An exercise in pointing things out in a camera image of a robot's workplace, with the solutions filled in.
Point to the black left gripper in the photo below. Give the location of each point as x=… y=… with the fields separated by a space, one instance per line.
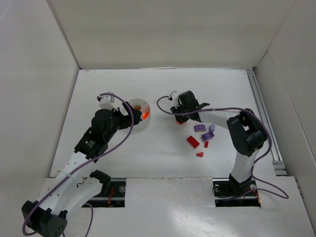
x=129 y=114

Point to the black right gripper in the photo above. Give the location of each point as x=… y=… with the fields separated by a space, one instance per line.
x=185 y=112

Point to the orange figure-eight lego piece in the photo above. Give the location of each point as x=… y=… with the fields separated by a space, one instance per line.
x=145 y=115

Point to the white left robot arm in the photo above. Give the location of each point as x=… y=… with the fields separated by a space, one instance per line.
x=80 y=180

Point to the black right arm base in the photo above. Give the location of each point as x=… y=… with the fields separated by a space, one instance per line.
x=229 y=193

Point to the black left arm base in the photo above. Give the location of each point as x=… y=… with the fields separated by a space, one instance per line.
x=112 y=194

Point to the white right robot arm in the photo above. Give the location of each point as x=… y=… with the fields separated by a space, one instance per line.
x=246 y=131

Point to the light purple sloped brick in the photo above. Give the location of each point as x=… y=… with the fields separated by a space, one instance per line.
x=199 y=128

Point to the red 2x4 lego brick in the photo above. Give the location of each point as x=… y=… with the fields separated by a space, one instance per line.
x=192 y=142

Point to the white divided round container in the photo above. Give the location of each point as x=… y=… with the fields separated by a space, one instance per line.
x=144 y=107

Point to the purple 2x4 lego plate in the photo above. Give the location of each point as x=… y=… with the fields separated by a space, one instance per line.
x=207 y=136

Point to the light purple 2x2 brick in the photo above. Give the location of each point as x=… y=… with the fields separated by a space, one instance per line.
x=212 y=128

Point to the small red sloped piece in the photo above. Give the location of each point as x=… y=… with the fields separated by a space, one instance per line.
x=200 y=154

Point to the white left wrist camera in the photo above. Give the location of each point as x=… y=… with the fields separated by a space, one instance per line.
x=106 y=102

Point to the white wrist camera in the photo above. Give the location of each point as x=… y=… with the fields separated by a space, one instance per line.
x=106 y=102
x=173 y=96

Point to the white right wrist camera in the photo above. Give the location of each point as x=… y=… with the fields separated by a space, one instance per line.
x=173 y=96

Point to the aluminium rail right side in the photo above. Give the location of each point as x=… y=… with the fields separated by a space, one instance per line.
x=277 y=161

